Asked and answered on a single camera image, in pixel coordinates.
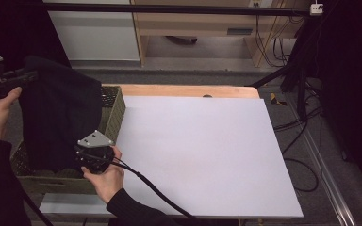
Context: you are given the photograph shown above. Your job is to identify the right hand-held gripper cable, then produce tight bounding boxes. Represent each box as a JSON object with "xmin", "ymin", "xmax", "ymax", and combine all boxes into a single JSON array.
[{"xmin": 105, "ymin": 157, "xmax": 202, "ymax": 222}]

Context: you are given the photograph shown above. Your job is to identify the black floor cable loop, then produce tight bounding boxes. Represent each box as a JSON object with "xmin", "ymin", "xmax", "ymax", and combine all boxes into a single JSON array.
[{"xmin": 282, "ymin": 156, "xmax": 320, "ymax": 193}]

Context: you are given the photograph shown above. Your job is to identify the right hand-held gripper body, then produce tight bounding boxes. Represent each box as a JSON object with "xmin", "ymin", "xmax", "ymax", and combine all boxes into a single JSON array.
[{"xmin": 74, "ymin": 130, "xmax": 116, "ymax": 175}]

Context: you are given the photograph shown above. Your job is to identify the yellow and black tape piece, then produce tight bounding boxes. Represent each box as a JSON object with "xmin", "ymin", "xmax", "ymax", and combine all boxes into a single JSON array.
[{"xmin": 270, "ymin": 92, "xmax": 288, "ymax": 107}]

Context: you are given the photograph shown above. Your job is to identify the black cables behind desk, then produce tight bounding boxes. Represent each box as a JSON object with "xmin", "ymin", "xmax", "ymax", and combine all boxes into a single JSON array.
[{"xmin": 254, "ymin": 13, "xmax": 296, "ymax": 69}]

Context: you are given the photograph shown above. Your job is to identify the black curtain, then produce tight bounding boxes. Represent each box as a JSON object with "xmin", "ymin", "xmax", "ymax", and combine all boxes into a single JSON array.
[
  {"xmin": 314, "ymin": 0, "xmax": 362, "ymax": 192},
  {"xmin": 0, "ymin": 0, "xmax": 72, "ymax": 69}
]

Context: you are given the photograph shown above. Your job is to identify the person's right hand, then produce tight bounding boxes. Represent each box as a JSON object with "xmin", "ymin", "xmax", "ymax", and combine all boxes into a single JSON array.
[{"xmin": 80, "ymin": 145, "xmax": 125, "ymax": 205}]

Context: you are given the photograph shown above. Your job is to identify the aluminium floor rail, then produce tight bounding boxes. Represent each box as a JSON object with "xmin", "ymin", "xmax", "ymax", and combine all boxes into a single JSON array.
[{"xmin": 304, "ymin": 128, "xmax": 357, "ymax": 226}]

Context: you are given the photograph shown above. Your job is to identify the white cabinet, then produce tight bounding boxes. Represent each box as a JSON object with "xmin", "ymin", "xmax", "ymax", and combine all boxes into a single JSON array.
[{"xmin": 41, "ymin": 0, "xmax": 140, "ymax": 62}]

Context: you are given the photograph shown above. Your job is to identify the black horizontal metal bar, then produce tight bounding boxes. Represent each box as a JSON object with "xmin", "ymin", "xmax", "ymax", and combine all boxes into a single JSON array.
[{"xmin": 41, "ymin": 2, "xmax": 312, "ymax": 17}]

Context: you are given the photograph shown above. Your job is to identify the black floor cable bundle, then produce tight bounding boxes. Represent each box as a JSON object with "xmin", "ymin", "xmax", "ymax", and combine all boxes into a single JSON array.
[{"xmin": 272, "ymin": 106, "xmax": 324, "ymax": 133}]

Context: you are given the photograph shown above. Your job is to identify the black metal stand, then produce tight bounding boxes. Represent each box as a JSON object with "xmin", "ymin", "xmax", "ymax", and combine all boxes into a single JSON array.
[{"xmin": 248, "ymin": 15, "xmax": 324, "ymax": 123}]

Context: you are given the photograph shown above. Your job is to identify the light wooden desk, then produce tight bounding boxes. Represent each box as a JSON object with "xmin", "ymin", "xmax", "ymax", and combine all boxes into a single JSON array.
[{"xmin": 130, "ymin": 0, "xmax": 315, "ymax": 69}]

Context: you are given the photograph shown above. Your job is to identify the dark navy knit vest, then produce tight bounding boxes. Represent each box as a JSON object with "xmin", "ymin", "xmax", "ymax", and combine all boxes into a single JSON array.
[{"xmin": 18, "ymin": 56, "xmax": 103, "ymax": 173}]

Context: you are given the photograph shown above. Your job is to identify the hand-held gripper cable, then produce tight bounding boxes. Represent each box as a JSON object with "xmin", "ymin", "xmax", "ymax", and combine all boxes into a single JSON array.
[
  {"xmin": 20, "ymin": 187, "xmax": 55, "ymax": 226},
  {"xmin": 105, "ymin": 157, "xmax": 202, "ymax": 222}
]

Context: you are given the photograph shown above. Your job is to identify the green woven basket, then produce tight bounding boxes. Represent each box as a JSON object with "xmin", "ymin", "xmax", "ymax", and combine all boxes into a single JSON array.
[{"xmin": 10, "ymin": 85, "xmax": 126, "ymax": 195}]

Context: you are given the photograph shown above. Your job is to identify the yellow cable behind desk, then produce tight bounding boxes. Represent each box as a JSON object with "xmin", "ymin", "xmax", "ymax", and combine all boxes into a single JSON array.
[{"xmin": 257, "ymin": 0, "xmax": 285, "ymax": 67}]

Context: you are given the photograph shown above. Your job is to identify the left hand-held gripper cable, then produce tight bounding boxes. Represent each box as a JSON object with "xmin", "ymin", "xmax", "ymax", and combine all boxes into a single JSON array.
[{"xmin": 20, "ymin": 187, "xmax": 55, "ymax": 226}]

